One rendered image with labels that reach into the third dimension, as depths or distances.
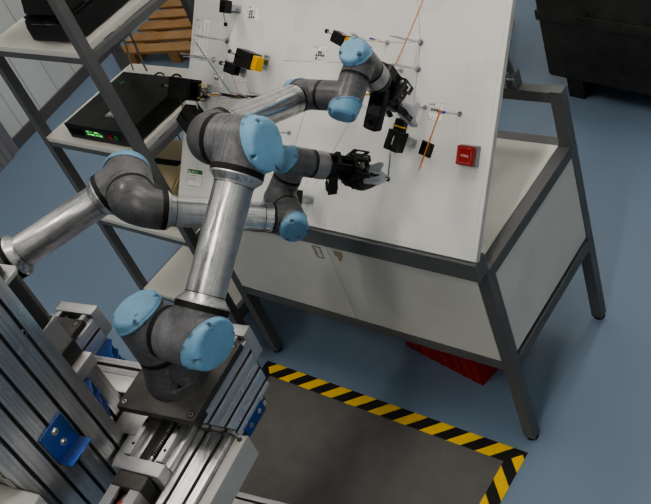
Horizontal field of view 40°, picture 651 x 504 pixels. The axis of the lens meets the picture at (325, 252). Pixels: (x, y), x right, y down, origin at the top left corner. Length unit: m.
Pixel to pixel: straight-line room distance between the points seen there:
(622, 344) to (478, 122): 1.20
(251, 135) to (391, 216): 0.84
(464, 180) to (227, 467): 1.01
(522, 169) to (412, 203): 0.43
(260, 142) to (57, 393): 0.68
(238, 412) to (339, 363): 1.41
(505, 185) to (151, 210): 1.13
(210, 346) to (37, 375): 0.37
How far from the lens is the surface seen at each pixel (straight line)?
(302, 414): 3.42
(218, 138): 1.87
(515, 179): 2.78
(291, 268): 3.08
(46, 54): 3.10
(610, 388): 3.20
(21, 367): 1.90
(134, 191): 2.15
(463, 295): 2.63
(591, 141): 4.19
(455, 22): 2.49
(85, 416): 2.05
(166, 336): 1.84
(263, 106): 2.10
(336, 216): 2.68
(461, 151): 2.41
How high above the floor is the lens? 2.52
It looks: 39 degrees down
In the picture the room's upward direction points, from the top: 24 degrees counter-clockwise
